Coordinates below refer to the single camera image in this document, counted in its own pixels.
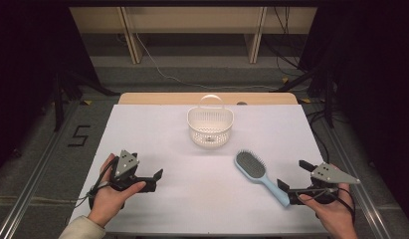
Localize person's left hand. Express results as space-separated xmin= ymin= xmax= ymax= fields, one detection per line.
xmin=88 ymin=152 xmax=147 ymax=229

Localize person's right hand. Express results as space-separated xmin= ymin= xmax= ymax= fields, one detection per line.
xmin=298 ymin=186 xmax=359 ymax=239

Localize white table cover sheet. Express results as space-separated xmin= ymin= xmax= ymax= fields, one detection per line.
xmin=68 ymin=104 xmax=339 ymax=238

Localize hanging black cables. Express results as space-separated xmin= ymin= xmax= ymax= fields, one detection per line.
xmin=261 ymin=6 xmax=309 ymax=73

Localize white plastic basket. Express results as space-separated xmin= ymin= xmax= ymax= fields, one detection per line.
xmin=186 ymin=94 xmax=235 ymax=149

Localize metal floor rail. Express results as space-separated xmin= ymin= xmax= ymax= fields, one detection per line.
xmin=0 ymin=99 xmax=81 ymax=239
xmin=301 ymin=102 xmax=394 ymax=239

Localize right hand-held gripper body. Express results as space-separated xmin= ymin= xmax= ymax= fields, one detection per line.
xmin=287 ymin=162 xmax=362 ymax=205

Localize white floor cable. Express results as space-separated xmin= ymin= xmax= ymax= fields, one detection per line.
xmin=134 ymin=32 xmax=280 ymax=92

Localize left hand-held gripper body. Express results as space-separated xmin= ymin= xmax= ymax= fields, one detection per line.
xmin=108 ymin=149 xmax=159 ymax=194

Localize black floor cable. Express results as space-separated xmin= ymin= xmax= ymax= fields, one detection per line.
xmin=306 ymin=109 xmax=331 ymax=164

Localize black curtain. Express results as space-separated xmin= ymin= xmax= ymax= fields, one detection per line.
xmin=0 ymin=0 xmax=102 ymax=175
xmin=298 ymin=0 xmax=409 ymax=230

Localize light wooden bench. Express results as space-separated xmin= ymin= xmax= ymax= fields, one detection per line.
xmin=69 ymin=6 xmax=317 ymax=65

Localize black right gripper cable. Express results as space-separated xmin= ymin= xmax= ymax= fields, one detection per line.
xmin=335 ymin=186 xmax=357 ymax=227

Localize black tripod stand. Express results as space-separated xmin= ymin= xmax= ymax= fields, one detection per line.
xmin=271 ymin=64 xmax=340 ymax=129
xmin=52 ymin=70 xmax=121 ymax=132

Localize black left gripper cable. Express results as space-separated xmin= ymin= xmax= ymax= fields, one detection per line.
xmin=67 ymin=156 xmax=120 ymax=211

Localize light blue hairbrush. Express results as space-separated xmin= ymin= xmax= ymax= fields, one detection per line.
xmin=233 ymin=149 xmax=292 ymax=209

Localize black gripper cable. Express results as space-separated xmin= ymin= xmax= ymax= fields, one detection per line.
xmin=335 ymin=186 xmax=357 ymax=227
xmin=67 ymin=156 xmax=120 ymax=211

